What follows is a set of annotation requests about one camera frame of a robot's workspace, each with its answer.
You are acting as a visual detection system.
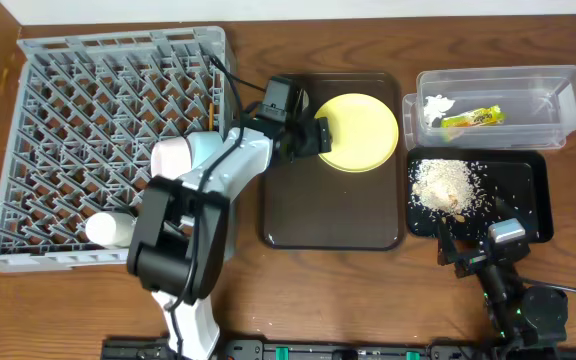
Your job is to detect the clear plastic waste bin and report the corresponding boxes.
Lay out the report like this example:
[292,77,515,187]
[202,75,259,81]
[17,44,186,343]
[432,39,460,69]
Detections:
[402,65,576,150]

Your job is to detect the yellow round plate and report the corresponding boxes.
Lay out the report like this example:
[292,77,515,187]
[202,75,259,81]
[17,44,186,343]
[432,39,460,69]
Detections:
[316,93,399,173]

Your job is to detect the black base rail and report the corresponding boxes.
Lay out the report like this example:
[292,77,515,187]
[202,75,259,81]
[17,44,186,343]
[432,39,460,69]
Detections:
[101,335,576,360]

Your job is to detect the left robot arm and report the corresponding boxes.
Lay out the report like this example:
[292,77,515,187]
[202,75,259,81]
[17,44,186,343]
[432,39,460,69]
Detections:
[127,115,332,359]

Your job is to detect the rice food scraps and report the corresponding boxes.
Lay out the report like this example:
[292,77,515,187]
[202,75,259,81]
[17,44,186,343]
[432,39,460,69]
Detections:
[410,158,537,229]

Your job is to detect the white tissue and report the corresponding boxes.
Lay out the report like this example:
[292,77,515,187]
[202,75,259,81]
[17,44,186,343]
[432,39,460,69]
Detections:
[423,95,455,126]

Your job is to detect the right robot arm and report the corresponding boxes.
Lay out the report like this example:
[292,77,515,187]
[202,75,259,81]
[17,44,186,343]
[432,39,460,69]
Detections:
[436,197,568,359]

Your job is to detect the black waste tray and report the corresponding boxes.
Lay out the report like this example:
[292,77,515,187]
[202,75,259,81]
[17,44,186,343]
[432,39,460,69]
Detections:
[407,147,554,243]

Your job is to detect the grey dishwasher rack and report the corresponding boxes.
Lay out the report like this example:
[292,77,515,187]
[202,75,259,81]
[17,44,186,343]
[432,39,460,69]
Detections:
[0,26,236,273]

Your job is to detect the light blue bowl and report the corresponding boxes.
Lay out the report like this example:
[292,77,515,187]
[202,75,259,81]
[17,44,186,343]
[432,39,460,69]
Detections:
[85,212,136,248]

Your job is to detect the white pink bowl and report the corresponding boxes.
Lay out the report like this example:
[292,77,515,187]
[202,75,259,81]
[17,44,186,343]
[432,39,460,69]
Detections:
[150,137,192,180]

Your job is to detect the dark brown serving tray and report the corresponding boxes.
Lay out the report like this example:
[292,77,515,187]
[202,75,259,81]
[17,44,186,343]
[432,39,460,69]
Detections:
[259,71,408,252]

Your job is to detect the green orange snack wrapper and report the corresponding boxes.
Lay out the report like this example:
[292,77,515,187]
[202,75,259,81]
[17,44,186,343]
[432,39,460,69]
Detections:
[440,105,506,128]

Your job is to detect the wooden chopstick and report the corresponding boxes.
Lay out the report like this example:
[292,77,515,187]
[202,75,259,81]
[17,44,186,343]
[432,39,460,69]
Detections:
[208,103,215,131]

